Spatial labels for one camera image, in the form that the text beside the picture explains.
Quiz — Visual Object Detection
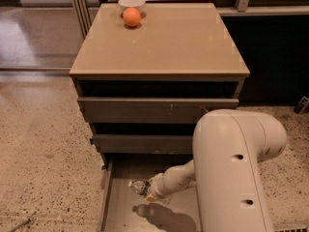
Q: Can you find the grey open bottom drawer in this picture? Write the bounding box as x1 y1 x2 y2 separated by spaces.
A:
98 154 202 232

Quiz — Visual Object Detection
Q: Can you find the orange ball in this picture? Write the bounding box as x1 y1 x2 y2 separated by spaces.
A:
123 8 141 27

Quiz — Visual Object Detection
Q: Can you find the grey middle drawer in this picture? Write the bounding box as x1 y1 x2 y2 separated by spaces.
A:
92 134 192 155

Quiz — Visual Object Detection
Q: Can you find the grey top drawer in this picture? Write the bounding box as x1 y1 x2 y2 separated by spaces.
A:
77 97 239 124

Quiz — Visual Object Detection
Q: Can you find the dark object on floor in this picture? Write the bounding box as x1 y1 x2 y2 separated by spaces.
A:
294 97 309 114

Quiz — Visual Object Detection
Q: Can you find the grey power strip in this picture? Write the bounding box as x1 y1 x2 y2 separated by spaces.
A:
274 223 309 232

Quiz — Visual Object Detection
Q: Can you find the white bowl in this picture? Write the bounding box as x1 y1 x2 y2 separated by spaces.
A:
118 0 146 14

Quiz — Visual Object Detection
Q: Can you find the beige drawer cabinet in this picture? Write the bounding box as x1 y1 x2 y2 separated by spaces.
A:
69 2 251 172

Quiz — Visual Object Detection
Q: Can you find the clear plastic water bottle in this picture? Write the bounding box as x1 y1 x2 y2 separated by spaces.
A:
128 179 151 196

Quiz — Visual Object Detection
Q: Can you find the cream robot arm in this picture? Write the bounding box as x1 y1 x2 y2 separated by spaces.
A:
146 109 287 232

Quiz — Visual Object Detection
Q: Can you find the grey metal rod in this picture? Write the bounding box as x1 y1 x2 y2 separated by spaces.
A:
8 218 31 232

